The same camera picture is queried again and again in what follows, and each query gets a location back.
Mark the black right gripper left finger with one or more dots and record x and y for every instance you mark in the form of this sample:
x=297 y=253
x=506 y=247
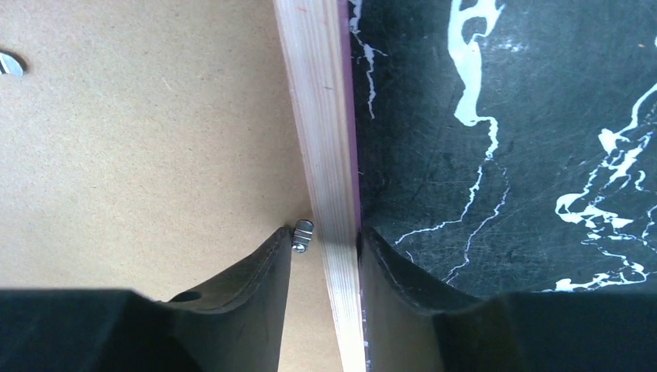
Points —
x=230 y=322

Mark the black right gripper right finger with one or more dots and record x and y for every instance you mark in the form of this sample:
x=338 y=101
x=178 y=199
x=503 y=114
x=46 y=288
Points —
x=415 y=322

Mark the brown backing board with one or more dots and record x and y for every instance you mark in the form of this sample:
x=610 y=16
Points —
x=149 y=144

